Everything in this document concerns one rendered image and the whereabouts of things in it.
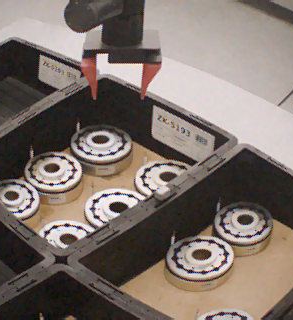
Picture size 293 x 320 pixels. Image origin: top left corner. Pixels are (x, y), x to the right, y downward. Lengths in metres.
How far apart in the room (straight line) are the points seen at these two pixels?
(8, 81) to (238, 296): 0.76
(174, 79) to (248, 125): 0.23
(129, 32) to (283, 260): 0.44
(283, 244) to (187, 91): 0.70
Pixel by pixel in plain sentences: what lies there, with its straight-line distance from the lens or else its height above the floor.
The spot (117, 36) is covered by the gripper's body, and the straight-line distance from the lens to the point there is 1.07.
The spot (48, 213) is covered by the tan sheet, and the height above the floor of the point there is 0.83.
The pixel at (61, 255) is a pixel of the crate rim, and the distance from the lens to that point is 1.08.
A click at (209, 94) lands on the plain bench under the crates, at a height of 0.70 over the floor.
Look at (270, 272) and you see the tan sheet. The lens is 1.22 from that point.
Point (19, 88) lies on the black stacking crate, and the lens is 1.64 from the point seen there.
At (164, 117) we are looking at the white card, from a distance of 1.39.
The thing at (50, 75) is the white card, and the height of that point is 0.88.
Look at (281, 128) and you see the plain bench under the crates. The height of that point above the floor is 0.70.
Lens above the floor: 1.65
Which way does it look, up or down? 35 degrees down
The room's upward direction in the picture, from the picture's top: 3 degrees clockwise
